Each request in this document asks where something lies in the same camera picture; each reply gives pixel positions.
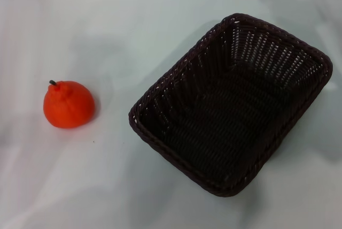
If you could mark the dark brown woven basket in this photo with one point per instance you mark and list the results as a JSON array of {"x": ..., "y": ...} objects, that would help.
[{"x": 227, "y": 122}]

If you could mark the orange toy tangerine with stem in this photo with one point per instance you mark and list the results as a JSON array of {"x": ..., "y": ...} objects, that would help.
[{"x": 69, "y": 106}]

